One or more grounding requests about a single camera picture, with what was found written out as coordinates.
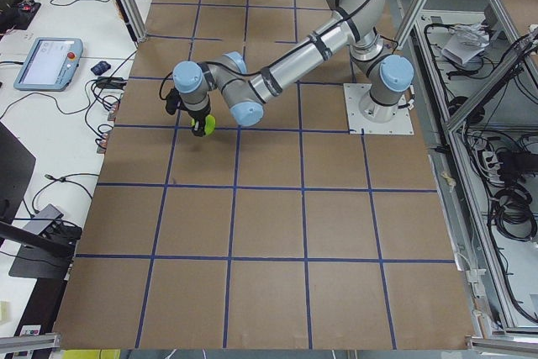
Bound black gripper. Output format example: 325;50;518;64
187;109;210;136

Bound green apple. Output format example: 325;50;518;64
191;114;216;137

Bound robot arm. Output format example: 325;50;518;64
163;0;414;137

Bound small blue black device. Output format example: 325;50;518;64
91;61;111;76

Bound teach pendant near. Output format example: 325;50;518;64
13;37;84;92

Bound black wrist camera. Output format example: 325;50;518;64
165;87;182;115

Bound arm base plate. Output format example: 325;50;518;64
343;83;414;135

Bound black cable bundle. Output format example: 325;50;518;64
489;188;535;242

